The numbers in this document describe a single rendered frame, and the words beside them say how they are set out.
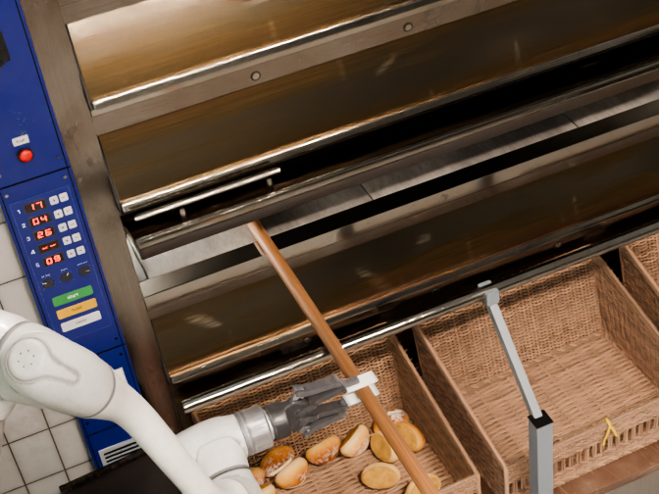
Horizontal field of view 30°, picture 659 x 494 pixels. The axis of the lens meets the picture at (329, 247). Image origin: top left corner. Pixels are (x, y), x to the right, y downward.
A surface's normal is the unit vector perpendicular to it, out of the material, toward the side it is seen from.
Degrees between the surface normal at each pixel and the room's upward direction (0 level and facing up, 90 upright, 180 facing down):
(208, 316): 70
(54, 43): 90
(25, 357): 33
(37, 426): 90
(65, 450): 90
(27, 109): 90
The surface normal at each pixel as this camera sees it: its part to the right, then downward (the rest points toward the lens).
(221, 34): 0.33, 0.25
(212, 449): 0.05, -0.44
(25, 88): 0.39, 0.55
